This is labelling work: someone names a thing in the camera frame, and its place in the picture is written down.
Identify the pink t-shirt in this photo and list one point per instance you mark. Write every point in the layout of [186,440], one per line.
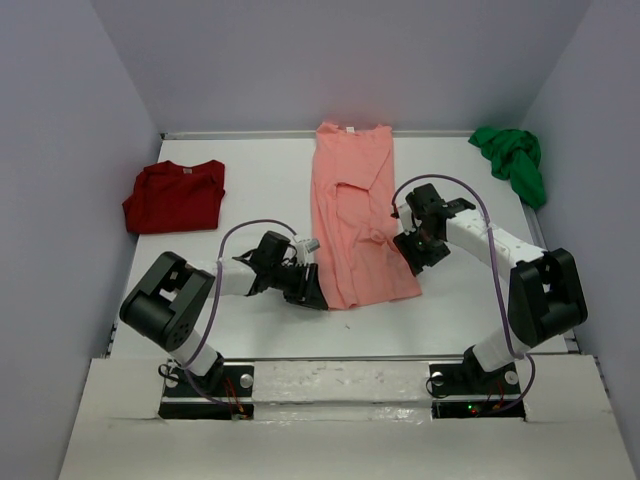
[352,183]

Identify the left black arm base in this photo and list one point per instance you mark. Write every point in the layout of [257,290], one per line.
[226,395]

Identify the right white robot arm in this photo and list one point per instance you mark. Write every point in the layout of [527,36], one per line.
[539,292]

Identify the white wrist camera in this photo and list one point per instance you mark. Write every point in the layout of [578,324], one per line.
[409,225]
[304,249]

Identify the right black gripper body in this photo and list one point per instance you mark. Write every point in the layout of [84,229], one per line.
[423,245]

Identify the red folded t-shirt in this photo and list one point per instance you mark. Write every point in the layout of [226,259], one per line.
[172,198]

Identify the green crumpled t-shirt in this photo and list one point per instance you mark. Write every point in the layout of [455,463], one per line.
[514,156]

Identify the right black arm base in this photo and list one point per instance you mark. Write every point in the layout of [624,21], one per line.
[464,390]

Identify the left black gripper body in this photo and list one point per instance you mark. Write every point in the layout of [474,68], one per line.
[298,283]

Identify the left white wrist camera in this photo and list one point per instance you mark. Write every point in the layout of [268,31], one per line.
[304,249]

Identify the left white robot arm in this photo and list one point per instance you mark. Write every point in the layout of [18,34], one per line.
[165,305]

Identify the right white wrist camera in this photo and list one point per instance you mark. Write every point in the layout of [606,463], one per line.
[409,225]

